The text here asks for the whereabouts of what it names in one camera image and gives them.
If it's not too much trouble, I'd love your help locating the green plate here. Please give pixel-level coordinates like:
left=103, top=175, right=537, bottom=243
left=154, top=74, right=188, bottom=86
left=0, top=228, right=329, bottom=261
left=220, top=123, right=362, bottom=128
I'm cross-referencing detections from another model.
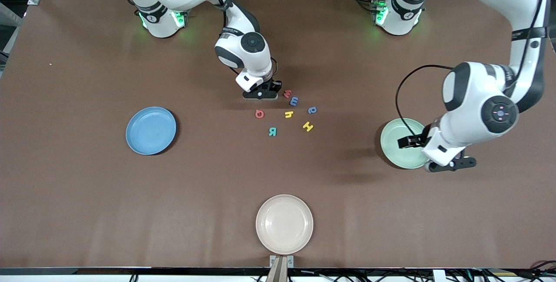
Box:
left=380, top=118, right=434, bottom=169

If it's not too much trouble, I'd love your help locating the blue plate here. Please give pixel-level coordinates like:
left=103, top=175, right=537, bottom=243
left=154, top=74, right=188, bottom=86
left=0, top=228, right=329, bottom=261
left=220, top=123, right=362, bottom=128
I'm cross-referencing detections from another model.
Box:
left=126, top=106, right=177, bottom=156

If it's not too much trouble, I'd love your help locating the beige plate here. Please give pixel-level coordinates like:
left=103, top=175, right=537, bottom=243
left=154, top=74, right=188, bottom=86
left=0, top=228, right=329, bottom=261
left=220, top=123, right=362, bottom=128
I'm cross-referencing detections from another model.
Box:
left=255, top=194, right=314, bottom=255

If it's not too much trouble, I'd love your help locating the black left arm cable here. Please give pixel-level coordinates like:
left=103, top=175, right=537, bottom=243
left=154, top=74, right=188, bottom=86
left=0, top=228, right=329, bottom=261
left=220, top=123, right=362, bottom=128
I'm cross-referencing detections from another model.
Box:
left=395, top=64, right=455, bottom=140

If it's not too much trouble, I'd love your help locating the metal table edge bracket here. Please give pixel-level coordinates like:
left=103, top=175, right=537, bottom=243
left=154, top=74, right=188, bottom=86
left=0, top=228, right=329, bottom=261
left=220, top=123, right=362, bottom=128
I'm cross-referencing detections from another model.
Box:
left=269, top=255, right=294, bottom=282

